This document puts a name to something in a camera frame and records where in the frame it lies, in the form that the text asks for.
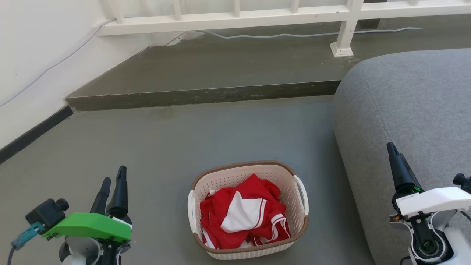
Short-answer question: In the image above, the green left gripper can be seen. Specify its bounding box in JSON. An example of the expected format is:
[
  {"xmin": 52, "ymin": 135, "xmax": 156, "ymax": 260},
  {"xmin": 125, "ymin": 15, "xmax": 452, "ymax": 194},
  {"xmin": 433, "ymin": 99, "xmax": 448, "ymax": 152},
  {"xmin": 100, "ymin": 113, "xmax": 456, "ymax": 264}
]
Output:
[{"xmin": 42, "ymin": 166, "xmax": 133, "ymax": 243}]

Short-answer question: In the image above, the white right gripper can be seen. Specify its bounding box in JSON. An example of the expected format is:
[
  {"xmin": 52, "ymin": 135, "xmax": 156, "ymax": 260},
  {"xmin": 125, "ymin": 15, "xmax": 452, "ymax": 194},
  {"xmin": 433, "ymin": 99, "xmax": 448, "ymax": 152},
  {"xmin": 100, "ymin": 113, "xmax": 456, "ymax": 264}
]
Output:
[{"xmin": 386, "ymin": 142, "xmax": 471, "ymax": 218}]

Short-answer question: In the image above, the cream plastic laundry basket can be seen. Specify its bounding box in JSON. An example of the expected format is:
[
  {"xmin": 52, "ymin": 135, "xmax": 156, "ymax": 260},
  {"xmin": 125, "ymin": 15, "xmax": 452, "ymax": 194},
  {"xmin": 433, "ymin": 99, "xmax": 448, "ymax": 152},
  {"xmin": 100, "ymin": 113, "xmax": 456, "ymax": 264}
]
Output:
[{"xmin": 187, "ymin": 160, "xmax": 309, "ymax": 260}]

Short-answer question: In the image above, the grey fabric sofa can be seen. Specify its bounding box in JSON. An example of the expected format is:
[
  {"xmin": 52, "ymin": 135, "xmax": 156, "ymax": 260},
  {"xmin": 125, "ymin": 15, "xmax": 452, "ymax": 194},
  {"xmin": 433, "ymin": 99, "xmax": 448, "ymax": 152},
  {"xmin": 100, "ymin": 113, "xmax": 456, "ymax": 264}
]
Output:
[{"xmin": 333, "ymin": 48, "xmax": 471, "ymax": 265}]

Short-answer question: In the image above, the black baseboard strip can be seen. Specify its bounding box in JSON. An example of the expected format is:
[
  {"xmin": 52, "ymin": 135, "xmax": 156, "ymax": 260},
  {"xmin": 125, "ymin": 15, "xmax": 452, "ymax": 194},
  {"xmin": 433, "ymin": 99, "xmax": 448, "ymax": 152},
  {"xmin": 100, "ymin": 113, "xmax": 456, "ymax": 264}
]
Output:
[{"xmin": 0, "ymin": 106, "xmax": 74, "ymax": 165}]

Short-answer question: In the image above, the red white sports garment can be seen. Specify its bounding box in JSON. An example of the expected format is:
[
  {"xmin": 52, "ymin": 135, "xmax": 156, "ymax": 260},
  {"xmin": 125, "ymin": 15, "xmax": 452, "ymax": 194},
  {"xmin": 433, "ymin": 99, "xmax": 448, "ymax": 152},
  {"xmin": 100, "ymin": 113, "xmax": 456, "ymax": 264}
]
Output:
[{"xmin": 200, "ymin": 174, "xmax": 291, "ymax": 250}]

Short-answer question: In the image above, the white wooden railing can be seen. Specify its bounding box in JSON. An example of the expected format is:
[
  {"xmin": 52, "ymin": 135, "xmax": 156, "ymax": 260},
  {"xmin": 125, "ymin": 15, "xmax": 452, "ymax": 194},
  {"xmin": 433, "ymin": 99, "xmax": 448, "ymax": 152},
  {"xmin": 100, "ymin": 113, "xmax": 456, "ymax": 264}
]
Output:
[{"xmin": 96, "ymin": 0, "xmax": 471, "ymax": 57}]

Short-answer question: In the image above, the teal camera cable plug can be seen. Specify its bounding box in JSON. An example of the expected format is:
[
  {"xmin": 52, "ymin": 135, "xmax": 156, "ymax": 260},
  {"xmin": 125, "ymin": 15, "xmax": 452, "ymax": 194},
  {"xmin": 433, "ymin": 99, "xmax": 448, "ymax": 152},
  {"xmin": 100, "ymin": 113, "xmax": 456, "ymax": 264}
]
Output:
[{"xmin": 11, "ymin": 222, "xmax": 45, "ymax": 251}]

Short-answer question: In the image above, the white wall cable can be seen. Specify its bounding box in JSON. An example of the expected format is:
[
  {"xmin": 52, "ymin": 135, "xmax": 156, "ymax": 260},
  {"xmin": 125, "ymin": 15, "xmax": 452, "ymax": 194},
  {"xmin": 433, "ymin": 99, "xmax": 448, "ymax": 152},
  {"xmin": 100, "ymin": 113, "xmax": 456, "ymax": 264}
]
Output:
[{"xmin": 0, "ymin": 18, "xmax": 117, "ymax": 107}]

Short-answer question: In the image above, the grey floor cable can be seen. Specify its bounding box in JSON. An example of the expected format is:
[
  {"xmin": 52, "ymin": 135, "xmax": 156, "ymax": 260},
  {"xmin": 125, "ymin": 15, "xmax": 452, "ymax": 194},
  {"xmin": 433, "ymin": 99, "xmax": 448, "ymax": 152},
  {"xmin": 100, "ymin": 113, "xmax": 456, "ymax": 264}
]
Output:
[{"xmin": 195, "ymin": 27, "xmax": 423, "ymax": 40}]

